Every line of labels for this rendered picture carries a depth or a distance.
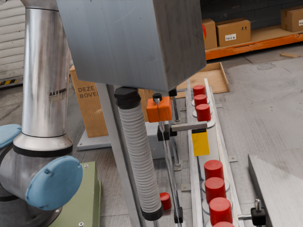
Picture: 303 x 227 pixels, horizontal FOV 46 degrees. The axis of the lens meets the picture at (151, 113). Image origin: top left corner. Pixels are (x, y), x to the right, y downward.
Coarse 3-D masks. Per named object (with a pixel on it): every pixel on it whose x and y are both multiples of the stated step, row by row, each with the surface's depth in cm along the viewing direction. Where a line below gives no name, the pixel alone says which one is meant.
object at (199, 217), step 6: (192, 120) 105; (192, 144) 93; (192, 150) 90; (192, 156) 88; (198, 174) 82; (198, 180) 79; (198, 186) 77; (198, 192) 75; (198, 198) 73; (198, 204) 72; (198, 210) 70; (198, 216) 69; (198, 222) 67
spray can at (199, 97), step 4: (196, 96) 90; (200, 96) 90; (204, 96) 89; (196, 100) 89; (200, 100) 88; (204, 100) 88; (196, 104) 89; (196, 112) 90; (196, 116) 90; (212, 116) 91; (196, 120) 90
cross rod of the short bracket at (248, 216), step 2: (242, 214) 74; (244, 214) 74; (246, 214) 74; (248, 214) 74; (250, 214) 74; (238, 216) 74; (240, 216) 74; (242, 216) 74; (244, 216) 74; (246, 216) 74; (248, 216) 73; (250, 216) 73; (238, 218) 74; (240, 218) 74; (242, 218) 74; (244, 218) 73; (246, 218) 73; (248, 218) 73; (250, 218) 73; (240, 220) 74; (242, 220) 74
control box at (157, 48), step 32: (64, 0) 46; (96, 0) 43; (128, 0) 39; (160, 0) 38; (192, 0) 43; (96, 32) 45; (128, 32) 42; (160, 32) 39; (192, 32) 44; (96, 64) 48; (128, 64) 44; (160, 64) 41; (192, 64) 45
